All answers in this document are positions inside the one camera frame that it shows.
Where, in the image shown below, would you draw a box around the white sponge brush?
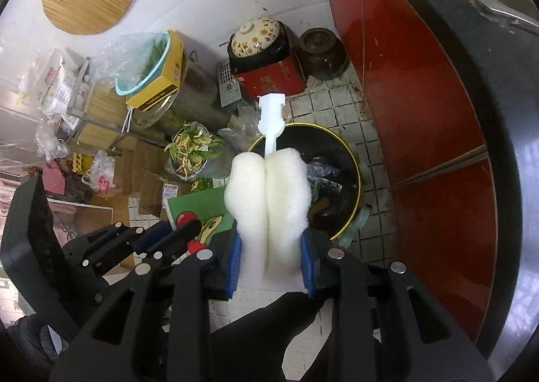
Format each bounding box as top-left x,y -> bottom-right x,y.
223,93 -> 316,294

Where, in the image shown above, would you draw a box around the red cabinet front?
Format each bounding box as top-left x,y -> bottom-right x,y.
314,0 -> 498,345

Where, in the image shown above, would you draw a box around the clear plastic bag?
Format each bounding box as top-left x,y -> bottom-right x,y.
36,117 -> 70,162

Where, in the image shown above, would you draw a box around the grey perforated metal box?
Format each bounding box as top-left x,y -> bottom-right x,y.
216,61 -> 243,109

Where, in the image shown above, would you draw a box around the brown ceramic jar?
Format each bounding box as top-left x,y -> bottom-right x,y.
297,27 -> 349,80

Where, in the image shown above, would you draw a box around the large foil wrapper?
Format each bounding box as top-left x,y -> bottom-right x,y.
307,159 -> 343,198

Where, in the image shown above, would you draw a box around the white printed packets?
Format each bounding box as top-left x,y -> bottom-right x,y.
17,49 -> 91,113

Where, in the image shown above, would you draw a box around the large steel pot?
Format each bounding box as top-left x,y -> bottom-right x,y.
139,51 -> 230,143

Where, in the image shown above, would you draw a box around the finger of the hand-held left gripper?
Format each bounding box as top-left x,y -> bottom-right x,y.
82,222 -> 169,267
145,219 -> 203,269

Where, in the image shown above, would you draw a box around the bowl of vegetable scraps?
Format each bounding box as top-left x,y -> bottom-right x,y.
163,121 -> 226,181

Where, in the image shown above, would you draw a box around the yellow cardboard box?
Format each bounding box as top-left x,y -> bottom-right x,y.
125,30 -> 186,111

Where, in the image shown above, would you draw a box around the black cooking pot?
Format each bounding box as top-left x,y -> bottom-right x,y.
227,22 -> 293,75

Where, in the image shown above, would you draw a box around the floral ceramic lid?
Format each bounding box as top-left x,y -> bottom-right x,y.
229,17 -> 283,59

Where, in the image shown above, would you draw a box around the green cartoon carton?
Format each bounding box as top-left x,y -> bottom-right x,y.
163,186 -> 239,250

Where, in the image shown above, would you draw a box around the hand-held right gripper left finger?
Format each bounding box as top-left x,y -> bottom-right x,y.
50,235 -> 243,382

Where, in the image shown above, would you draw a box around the red gift box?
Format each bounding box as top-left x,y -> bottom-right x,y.
232,58 -> 307,103

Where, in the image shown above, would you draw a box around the teal plastic colander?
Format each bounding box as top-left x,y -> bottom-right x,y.
115,32 -> 173,97

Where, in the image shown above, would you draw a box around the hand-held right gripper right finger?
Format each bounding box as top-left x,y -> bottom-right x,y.
300,235 -> 493,382

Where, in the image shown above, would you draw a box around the black bin with gold rim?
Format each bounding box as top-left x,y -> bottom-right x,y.
246,122 -> 362,242

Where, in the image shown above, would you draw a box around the brown cardboard box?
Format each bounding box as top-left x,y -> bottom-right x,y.
112,138 -> 178,218

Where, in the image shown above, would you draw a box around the green leafy vegetable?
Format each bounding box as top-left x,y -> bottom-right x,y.
141,39 -> 167,75

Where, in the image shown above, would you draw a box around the white red-print plastic bag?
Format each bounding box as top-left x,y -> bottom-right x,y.
82,150 -> 116,194

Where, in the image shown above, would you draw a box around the person's dark trousers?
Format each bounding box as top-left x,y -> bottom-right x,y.
208,291 -> 338,382

